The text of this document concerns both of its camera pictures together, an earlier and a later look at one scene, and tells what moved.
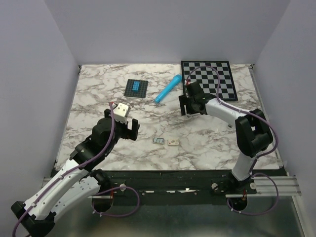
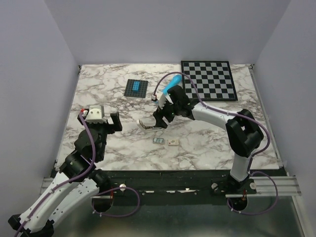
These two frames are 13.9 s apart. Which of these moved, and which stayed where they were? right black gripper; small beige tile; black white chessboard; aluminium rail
Moved: right black gripper
Stayed: aluminium rail; black white chessboard; small beige tile
